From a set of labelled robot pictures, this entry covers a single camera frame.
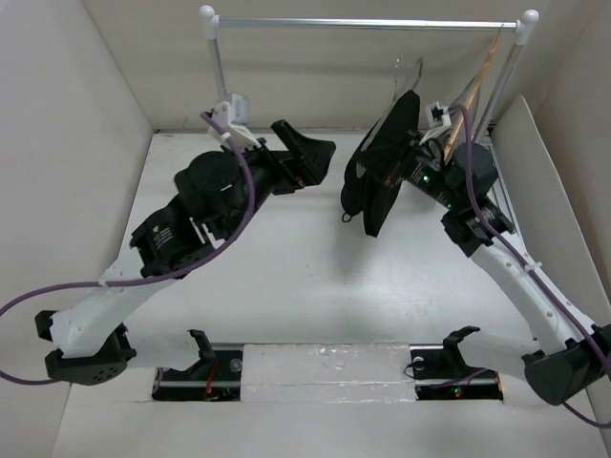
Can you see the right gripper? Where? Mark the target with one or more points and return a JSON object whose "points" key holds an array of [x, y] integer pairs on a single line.
{"points": [[410, 152]]}

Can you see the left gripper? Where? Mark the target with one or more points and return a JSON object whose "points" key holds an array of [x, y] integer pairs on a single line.
{"points": [[308, 163]]}

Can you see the black trousers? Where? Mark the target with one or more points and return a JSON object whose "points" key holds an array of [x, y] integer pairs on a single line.
{"points": [[371, 184]]}

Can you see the grey metal hanger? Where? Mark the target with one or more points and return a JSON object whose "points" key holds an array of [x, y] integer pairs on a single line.
{"points": [[406, 77]]}

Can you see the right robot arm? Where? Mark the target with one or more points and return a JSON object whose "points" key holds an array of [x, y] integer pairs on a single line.
{"points": [[568, 351]]}

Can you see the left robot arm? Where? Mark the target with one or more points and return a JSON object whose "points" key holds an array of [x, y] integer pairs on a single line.
{"points": [[218, 194]]}

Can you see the wooden hanger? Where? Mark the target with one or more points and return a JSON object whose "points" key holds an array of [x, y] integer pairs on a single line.
{"points": [[469, 98]]}

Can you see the silver clothes rack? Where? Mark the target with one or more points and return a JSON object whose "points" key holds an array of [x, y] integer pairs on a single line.
{"points": [[337, 73]]}

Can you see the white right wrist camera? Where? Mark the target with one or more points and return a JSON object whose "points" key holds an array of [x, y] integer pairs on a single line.
{"points": [[439, 119]]}

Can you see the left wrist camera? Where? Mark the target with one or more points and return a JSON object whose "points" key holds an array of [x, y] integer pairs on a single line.
{"points": [[232, 117]]}

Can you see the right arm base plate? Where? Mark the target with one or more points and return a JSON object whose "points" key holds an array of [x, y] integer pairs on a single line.
{"points": [[438, 377]]}

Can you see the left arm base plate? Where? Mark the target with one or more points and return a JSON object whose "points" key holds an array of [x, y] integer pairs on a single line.
{"points": [[218, 383]]}

